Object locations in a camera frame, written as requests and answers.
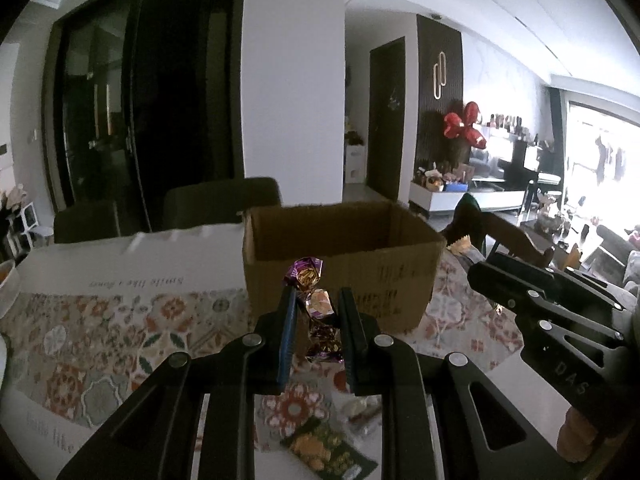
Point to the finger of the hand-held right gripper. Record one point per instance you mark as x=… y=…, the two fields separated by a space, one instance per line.
x=550 y=276
x=520 y=300

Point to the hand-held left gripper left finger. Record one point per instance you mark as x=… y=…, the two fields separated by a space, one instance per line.
x=286 y=340

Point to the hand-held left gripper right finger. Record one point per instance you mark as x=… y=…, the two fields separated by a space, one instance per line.
x=352 y=345

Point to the purple gold candy strip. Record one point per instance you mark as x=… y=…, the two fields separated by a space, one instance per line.
x=317 y=305

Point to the brown cardboard box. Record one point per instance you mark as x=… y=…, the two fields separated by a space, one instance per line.
x=380 y=280

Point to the small clear snack packet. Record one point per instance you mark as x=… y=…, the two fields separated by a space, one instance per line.
x=364 y=415

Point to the gold pink clear snack packet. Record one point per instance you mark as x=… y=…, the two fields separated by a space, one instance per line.
x=457 y=245

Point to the dark green floral snack packet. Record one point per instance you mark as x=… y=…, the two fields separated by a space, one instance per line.
x=325 y=452

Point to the person's right hand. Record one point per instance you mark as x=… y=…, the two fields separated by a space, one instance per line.
x=580 y=435

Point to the grey coffee table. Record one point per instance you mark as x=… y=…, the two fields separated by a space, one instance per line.
x=560 y=232

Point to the brown wooden chair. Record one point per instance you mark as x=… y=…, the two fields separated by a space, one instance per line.
x=515 y=240

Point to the grey sofa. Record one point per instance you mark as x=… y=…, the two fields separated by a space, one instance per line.
x=620 y=252

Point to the dark green cloth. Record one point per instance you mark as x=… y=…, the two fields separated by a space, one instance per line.
x=467 y=217

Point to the white tv cabinet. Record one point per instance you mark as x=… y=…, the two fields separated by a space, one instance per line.
x=480 y=200

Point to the dark television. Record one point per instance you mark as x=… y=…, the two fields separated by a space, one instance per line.
x=530 y=162

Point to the dark green chair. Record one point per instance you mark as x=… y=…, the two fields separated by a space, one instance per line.
x=87 y=222
x=220 y=202

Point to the red bow balloon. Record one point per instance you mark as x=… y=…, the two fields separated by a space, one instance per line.
x=462 y=125

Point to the white hallway shelf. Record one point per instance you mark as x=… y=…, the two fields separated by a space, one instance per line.
x=355 y=162

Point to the floral printed tablecloth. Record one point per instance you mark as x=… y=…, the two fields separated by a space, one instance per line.
x=100 y=350

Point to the dark room door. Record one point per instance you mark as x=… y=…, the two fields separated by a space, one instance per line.
x=386 y=120

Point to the small white side shelf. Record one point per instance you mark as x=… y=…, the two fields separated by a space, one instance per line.
x=35 y=225

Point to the dark glass sliding door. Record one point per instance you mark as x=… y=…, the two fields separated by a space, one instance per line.
x=150 y=85

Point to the dried flower bouquet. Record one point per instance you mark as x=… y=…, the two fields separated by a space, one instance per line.
x=12 y=200

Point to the loop shaped wall lamp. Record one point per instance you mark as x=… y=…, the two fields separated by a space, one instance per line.
x=440 y=75

